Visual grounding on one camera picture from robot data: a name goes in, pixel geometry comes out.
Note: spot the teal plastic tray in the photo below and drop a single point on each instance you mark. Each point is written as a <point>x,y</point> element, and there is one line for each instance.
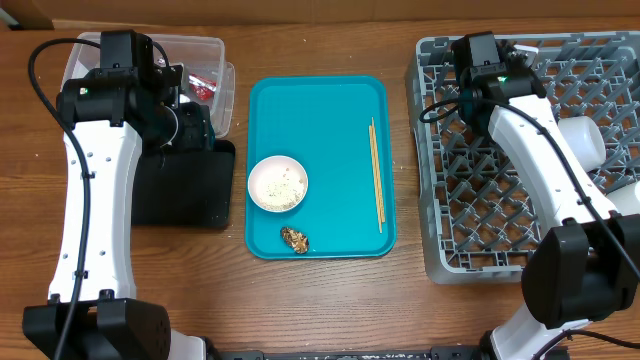
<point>323,123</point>

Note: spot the black tray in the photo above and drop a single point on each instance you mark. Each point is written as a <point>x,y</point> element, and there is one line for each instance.
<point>189,190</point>

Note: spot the pink bowl with crumbs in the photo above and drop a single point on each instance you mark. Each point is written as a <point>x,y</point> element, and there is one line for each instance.
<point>277,184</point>

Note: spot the white cup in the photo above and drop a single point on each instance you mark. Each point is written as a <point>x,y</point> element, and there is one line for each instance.
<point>626,199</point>

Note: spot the clear plastic bin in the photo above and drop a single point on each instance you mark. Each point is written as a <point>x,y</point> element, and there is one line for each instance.
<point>203,58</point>

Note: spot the brown food scrap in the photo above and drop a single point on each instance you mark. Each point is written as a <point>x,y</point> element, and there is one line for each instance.
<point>295,239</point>

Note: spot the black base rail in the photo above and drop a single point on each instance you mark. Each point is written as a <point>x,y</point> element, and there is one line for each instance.
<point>458,352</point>

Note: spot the grey-blue bowl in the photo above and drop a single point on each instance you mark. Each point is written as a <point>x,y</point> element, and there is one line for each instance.
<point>585,140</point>

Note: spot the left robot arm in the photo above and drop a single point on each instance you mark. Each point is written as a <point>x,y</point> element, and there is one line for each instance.
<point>137,155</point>

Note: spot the grey dishwasher rack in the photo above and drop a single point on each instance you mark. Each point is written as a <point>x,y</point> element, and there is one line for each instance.
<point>477,221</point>

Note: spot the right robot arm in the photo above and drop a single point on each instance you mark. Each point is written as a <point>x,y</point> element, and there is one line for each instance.
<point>585,267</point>

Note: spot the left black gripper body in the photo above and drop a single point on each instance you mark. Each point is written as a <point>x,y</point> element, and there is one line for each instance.
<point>193,132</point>

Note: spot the red silver wrapper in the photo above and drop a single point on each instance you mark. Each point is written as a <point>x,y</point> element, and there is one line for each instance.
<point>203,88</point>

